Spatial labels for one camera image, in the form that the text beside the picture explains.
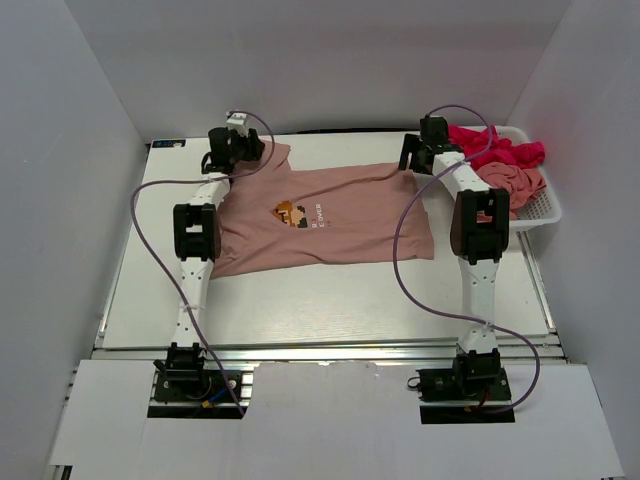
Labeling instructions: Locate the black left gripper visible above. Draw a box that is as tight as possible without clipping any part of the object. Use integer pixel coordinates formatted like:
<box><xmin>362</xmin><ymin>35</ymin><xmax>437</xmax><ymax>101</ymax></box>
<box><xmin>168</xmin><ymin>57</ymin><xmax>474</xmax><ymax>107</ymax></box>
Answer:
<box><xmin>228</xmin><ymin>127</ymin><xmax>266</xmax><ymax>163</ymax></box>

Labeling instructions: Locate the dusty pink t shirt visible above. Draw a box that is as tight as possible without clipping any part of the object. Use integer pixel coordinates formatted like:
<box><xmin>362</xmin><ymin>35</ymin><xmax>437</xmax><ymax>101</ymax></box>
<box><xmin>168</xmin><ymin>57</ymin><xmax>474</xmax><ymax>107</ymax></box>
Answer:
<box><xmin>212</xmin><ymin>144</ymin><xmax>435</xmax><ymax>278</ymax></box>

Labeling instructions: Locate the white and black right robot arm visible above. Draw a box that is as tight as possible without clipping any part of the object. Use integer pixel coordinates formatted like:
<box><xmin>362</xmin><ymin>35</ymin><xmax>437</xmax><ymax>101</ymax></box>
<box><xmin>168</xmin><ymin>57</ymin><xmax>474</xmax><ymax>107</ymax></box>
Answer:
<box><xmin>399</xmin><ymin>114</ymin><xmax>510</xmax><ymax>404</ymax></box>

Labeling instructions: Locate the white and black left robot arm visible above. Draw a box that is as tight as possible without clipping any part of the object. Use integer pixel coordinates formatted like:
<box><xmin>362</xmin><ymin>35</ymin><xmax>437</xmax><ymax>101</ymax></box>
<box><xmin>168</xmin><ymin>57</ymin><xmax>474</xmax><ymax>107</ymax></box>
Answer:
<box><xmin>166</xmin><ymin>114</ymin><xmax>265</xmax><ymax>399</ymax></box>

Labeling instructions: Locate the magenta t shirt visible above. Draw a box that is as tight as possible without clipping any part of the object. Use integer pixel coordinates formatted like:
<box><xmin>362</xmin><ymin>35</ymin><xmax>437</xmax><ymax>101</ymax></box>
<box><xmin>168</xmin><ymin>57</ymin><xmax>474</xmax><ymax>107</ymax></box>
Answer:
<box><xmin>449</xmin><ymin>126</ymin><xmax>546</xmax><ymax>170</ymax></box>

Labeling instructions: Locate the black xdof label sticker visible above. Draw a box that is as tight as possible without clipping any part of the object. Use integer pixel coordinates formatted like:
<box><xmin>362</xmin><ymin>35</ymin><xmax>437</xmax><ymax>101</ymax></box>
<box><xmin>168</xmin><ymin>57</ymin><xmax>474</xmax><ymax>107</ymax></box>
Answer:
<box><xmin>151</xmin><ymin>139</ymin><xmax>186</xmax><ymax>149</ymax></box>

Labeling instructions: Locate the coral pink t shirt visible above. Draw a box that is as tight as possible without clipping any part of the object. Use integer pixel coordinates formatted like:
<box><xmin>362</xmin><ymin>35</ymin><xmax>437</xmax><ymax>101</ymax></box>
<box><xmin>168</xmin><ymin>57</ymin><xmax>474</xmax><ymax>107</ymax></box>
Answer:
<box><xmin>476</xmin><ymin>162</ymin><xmax>546</xmax><ymax>220</ymax></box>

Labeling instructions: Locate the white perforated plastic basket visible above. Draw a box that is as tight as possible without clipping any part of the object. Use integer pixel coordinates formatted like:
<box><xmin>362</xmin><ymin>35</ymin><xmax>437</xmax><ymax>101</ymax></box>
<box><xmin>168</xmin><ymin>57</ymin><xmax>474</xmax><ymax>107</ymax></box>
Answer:
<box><xmin>496</xmin><ymin>126</ymin><xmax>562</xmax><ymax>232</ymax></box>

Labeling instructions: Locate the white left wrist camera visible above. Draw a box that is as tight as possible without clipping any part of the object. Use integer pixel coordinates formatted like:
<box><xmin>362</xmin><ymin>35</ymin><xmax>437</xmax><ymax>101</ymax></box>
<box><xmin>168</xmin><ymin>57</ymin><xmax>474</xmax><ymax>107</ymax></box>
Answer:
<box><xmin>226</xmin><ymin>111</ymin><xmax>250</xmax><ymax>138</ymax></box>

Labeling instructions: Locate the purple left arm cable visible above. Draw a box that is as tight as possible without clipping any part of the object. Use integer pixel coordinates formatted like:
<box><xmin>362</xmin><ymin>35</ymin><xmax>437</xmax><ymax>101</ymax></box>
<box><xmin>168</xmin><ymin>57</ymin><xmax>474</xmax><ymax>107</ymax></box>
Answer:
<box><xmin>129</xmin><ymin>109</ymin><xmax>276</xmax><ymax>416</ymax></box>

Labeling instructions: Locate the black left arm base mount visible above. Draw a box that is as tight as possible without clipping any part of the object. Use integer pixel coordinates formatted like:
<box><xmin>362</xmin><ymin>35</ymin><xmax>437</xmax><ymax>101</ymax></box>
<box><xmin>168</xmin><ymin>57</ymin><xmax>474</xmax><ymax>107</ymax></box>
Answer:
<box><xmin>147</xmin><ymin>370</ymin><xmax>242</xmax><ymax>420</ymax></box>

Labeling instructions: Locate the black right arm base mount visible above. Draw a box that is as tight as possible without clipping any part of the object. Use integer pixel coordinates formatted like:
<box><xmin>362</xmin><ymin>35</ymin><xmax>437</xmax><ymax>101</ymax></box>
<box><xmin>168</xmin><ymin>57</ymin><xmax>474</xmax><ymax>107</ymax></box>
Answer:
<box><xmin>406</xmin><ymin>368</ymin><xmax>516</xmax><ymax>425</ymax></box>

